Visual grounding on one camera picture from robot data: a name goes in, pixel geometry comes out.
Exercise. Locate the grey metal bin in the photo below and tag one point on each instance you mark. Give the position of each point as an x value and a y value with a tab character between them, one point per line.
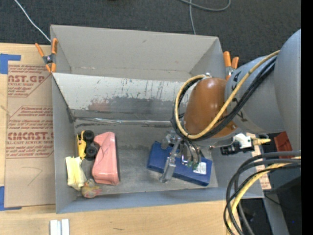
137	99

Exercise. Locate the yellow and pink toy duck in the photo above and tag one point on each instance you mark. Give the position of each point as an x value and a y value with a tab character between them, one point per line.
90	189

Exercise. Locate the blue box with white label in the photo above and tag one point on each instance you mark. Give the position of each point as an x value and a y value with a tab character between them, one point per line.
156	158

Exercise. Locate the yellow toy truck, black wheels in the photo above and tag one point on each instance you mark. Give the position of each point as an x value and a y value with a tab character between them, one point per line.
85	143

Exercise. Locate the brown cardboard board, red print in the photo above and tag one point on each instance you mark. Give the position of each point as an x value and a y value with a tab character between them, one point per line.
27	131

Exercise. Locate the black cylinder on white bracket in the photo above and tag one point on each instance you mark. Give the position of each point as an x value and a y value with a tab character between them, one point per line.
240	142

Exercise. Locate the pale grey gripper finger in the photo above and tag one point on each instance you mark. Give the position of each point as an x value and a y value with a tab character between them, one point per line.
168	168
165	141

